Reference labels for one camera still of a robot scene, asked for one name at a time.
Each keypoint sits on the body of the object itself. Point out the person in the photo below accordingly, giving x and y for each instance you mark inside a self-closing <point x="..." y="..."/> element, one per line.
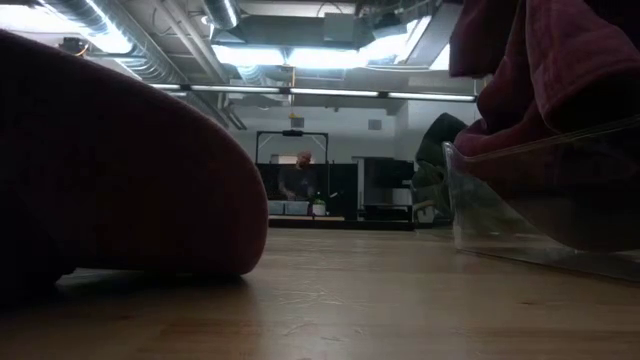
<point x="298" y="180"/>

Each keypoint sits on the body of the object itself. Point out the black desk partition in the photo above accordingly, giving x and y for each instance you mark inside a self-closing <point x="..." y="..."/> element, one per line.
<point x="342" y="190"/>

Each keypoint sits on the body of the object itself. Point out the small white plant pot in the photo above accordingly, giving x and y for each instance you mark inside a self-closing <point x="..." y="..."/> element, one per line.
<point x="318" y="209"/>

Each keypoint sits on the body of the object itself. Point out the light blue box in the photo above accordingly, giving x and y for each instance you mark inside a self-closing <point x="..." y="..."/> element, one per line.
<point x="276" y="207"/>
<point x="297" y="207"/>

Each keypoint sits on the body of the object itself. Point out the black cabinet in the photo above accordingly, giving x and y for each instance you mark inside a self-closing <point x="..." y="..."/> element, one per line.
<point x="390" y="175"/>

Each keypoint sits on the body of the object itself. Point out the long ceiling light strip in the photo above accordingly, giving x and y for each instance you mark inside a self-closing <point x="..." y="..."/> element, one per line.
<point x="330" y="92"/>

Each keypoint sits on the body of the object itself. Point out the black back table rail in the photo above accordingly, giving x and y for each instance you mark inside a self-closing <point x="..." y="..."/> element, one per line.
<point x="340" y="223"/>

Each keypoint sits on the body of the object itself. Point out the black gantry frame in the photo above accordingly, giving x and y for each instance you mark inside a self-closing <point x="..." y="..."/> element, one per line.
<point x="292" y="133"/>

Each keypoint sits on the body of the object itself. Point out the grey wall box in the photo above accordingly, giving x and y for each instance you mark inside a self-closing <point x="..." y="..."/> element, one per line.
<point x="375" y="124"/>
<point x="297" y="122"/>

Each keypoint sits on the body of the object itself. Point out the ribbed silver ceiling duct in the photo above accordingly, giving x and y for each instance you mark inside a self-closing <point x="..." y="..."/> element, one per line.
<point x="145" y="60"/>

